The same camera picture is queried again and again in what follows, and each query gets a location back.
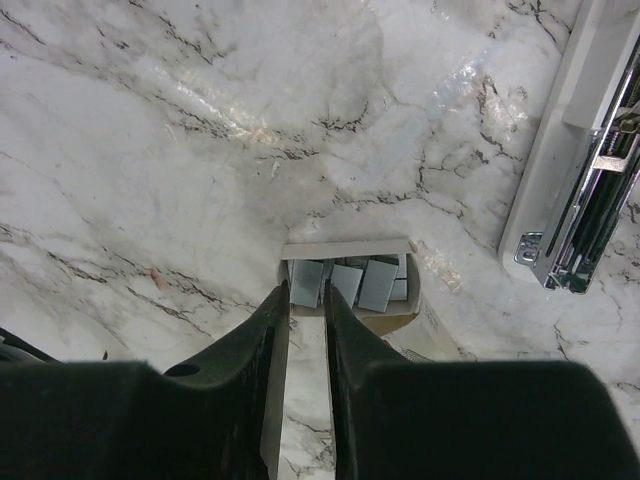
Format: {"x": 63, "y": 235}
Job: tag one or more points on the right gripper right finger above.
{"x": 398, "y": 419}

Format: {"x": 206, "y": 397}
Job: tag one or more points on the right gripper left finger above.
{"x": 215, "y": 415}

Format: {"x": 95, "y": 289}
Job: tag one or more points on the white staple box sleeve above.
{"x": 424, "y": 338}

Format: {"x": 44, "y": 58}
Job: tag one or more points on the white stapler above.
{"x": 584, "y": 161}

